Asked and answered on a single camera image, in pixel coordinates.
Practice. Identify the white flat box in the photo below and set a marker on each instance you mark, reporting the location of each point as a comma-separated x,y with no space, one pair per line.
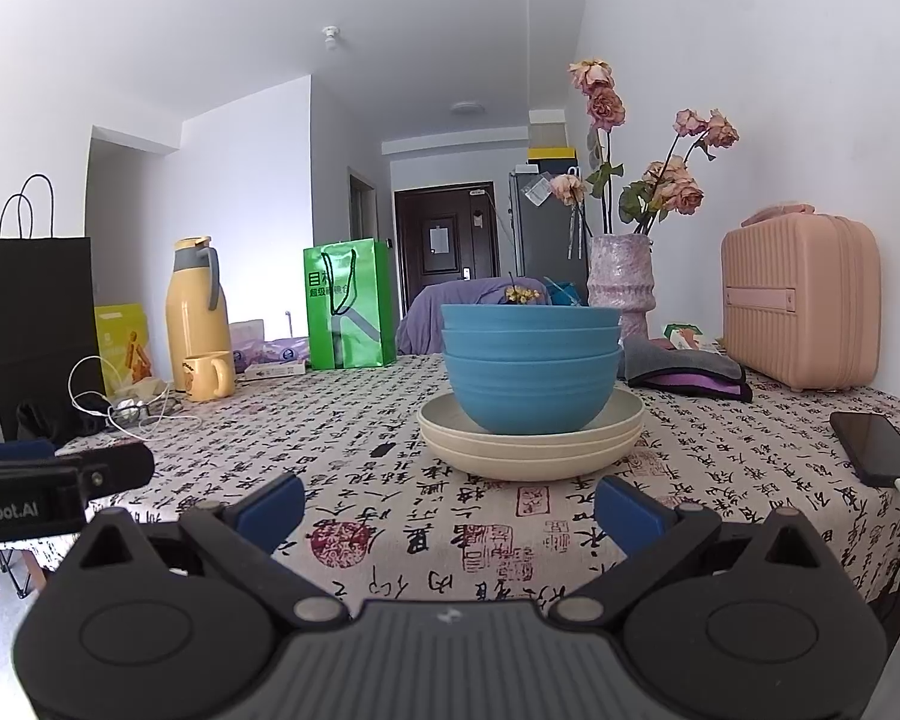
274,370

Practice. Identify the yellow printed box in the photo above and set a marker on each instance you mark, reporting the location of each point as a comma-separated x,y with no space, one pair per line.
124,345

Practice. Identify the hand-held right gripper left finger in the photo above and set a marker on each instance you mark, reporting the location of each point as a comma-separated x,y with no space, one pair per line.
274,514

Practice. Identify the ceiling sprinkler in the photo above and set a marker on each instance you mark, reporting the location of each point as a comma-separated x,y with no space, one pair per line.
331,37

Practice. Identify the yellow mug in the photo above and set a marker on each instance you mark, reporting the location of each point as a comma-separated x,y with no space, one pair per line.
206,376

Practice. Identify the white green box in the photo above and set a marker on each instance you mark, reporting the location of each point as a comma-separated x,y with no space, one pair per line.
682,334

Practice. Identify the blue bowl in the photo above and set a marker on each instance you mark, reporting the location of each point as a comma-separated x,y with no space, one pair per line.
529,397
529,343
529,319

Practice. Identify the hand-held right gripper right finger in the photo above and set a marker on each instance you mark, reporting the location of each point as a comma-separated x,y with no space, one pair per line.
626,514

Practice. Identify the dried rose bouquet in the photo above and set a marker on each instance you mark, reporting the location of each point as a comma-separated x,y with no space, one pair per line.
604,105

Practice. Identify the dark brown door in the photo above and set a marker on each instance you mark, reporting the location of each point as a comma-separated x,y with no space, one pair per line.
420,255

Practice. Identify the yellow flower branch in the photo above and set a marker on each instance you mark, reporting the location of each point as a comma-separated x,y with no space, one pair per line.
521,294

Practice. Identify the grey cloth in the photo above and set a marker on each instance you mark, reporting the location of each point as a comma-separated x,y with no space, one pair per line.
675,364

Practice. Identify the round ceiling light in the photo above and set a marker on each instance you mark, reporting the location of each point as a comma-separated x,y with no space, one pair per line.
468,109

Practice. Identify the black smartphone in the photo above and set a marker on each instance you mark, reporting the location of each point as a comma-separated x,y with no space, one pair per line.
874,446

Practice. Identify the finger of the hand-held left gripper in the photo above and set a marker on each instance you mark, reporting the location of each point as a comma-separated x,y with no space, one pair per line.
15,451
112,469

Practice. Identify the grey refrigerator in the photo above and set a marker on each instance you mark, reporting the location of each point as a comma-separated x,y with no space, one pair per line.
540,240

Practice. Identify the purple plastic package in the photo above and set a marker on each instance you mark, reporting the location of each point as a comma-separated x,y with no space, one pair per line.
285,351

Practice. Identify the purple jacket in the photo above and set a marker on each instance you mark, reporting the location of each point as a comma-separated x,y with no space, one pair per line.
427,322

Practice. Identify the purple cloth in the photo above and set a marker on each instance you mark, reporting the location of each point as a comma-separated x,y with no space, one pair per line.
697,386

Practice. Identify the pink suitcase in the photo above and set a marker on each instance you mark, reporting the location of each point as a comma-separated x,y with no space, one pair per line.
795,300

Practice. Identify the black pouch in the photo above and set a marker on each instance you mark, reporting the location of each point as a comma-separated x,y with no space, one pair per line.
52,424

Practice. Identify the yellow black box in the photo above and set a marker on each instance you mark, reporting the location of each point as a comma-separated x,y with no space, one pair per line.
551,154

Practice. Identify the yellow thermos jug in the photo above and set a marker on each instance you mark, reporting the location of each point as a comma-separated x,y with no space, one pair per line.
195,315

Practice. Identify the pink textured vase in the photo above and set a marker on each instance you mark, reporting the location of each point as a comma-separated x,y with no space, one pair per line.
619,277

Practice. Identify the black paper bag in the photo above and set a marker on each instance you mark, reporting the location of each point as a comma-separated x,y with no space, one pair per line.
37,315

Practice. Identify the green paper bag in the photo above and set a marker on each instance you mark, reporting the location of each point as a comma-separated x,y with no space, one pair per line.
360,300

